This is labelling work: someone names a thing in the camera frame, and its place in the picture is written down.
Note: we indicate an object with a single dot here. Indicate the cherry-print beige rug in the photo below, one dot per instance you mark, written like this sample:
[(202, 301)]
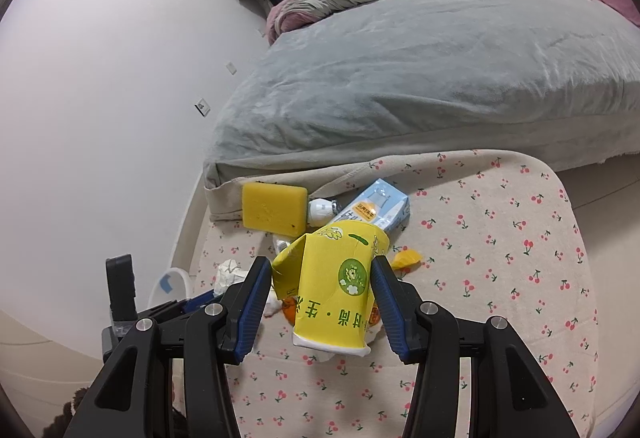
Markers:
[(496, 236)]

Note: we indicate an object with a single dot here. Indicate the light blue milk carton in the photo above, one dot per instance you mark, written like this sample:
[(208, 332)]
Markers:
[(381, 204)]

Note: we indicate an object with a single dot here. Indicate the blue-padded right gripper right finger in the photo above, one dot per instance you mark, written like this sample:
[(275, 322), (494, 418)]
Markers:
[(397, 304)]

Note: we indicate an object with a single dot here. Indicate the yellow crumpled wrapper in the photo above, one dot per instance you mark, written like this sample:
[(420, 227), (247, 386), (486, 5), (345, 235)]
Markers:
[(406, 259)]

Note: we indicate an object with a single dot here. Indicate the white trash bin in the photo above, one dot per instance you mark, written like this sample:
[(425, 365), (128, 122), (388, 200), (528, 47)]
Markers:
[(173, 284)]

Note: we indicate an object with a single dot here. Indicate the crumpled white tissue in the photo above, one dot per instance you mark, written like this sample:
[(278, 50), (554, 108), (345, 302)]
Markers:
[(227, 274)]

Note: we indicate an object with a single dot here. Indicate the yellow paper cup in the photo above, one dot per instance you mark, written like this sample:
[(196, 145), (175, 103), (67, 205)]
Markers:
[(328, 273)]

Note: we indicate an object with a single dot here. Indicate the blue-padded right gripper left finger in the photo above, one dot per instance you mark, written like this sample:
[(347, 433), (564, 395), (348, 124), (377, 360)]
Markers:
[(244, 304)]

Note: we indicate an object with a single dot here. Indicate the grey-green bed blanket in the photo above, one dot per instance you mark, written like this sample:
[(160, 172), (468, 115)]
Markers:
[(554, 79)]

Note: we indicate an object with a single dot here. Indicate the white light bulb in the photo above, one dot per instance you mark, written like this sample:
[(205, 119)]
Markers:
[(321, 211)]

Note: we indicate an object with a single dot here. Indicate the yellow sponge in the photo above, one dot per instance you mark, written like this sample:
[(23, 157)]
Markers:
[(274, 208)]

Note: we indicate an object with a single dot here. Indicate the white wall socket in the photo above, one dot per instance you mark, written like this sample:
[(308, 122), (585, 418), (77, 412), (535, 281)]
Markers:
[(231, 68), (203, 107)]

